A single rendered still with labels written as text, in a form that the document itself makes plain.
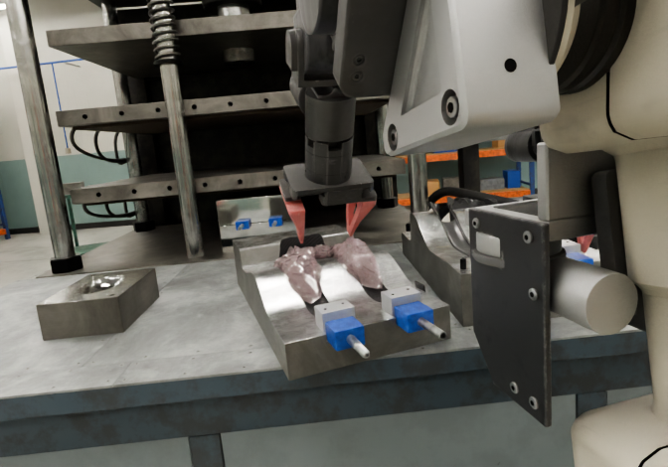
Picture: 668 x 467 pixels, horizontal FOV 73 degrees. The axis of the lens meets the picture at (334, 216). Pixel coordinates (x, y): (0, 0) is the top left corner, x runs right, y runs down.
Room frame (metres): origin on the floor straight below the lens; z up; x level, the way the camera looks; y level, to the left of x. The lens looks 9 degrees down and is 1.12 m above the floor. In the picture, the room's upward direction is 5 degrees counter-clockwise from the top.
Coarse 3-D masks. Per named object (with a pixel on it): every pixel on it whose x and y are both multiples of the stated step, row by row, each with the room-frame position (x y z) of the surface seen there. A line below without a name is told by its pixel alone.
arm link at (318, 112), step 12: (312, 96) 0.50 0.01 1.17; (324, 96) 0.50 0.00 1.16; (336, 96) 0.50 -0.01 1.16; (312, 108) 0.50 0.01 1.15; (324, 108) 0.50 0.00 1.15; (336, 108) 0.50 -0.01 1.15; (348, 108) 0.50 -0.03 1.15; (312, 120) 0.51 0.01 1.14; (324, 120) 0.50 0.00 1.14; (336, 120) 0.50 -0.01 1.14; (348, 120) 0.51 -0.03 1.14; (312, 132) 0.52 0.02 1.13; (324, 132) 0.51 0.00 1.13; (336, 132) 0.51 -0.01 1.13; (348, 132) 0.52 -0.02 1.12; (336, 144) 0.53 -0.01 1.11
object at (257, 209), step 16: (240, 192) 1.71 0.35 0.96; (256, 192) 1.65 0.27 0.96; (272, 192) 1.59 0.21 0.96; (224, 208) 1.48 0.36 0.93; (240, 208) 1.48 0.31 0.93; (256, 208) 1.48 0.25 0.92; (272, 208) 1.48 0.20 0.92; (224, 224) 1.48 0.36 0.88; (256, 224) 1.48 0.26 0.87; (288, 224) 1.48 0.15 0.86; (224, 240) 1.48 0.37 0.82
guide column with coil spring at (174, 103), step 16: (176, 80) 1.45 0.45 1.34; (176, 96) 1.44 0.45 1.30; (176, 112) 1.44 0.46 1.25; (176, 128) 1.44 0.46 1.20; (176, 144) 1.43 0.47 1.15; (176, 160) 1.44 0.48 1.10; (176, 176) 1.45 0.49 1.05; (192, 176) 1.45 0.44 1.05; (192, 192) 1.45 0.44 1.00; (192, 208) 1.44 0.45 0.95; (192, 224) 1.44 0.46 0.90; (192, 240) 1.44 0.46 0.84; (192, 256) 1.44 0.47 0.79
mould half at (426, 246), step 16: (416, 224) 1.00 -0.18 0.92; (432, 224) 0.97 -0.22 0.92; (464, 224) 0.97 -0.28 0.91; (416, 240) 1.01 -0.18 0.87; (432, 240) 0.92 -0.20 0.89; (448, 240) 0.92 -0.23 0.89; (416, 256) 1.02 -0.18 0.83; (432, 256) 0.86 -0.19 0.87; (448, 256) 0.81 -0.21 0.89; (464, 256) 0.80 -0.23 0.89; (592, 256) 0.72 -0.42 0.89; (432, 272) 0.87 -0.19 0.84; (448, 272) 0.76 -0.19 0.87; (464, 272) 0.70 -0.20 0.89; (432, 288) 0.88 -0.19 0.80; (448, 288) 0.76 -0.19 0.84; (464, 288) 0.69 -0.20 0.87; (448, 304) 0.77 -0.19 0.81; (464, 304) 0.69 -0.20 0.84; (464, 320) 0.69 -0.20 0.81
